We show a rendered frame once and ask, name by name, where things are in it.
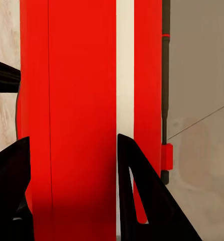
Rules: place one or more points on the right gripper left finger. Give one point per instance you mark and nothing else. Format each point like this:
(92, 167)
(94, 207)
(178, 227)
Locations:
(15, 175)

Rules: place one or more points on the coffee table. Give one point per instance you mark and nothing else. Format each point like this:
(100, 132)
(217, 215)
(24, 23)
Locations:
(195, 122)

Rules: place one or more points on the radio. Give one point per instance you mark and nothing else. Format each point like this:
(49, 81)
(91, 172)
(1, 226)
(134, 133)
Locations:
(90, 70)

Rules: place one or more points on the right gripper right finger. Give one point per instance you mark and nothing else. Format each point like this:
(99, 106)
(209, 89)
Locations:
(165, 219)

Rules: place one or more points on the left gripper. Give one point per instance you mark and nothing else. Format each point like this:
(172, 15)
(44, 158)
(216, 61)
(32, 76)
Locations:
(10, 78)

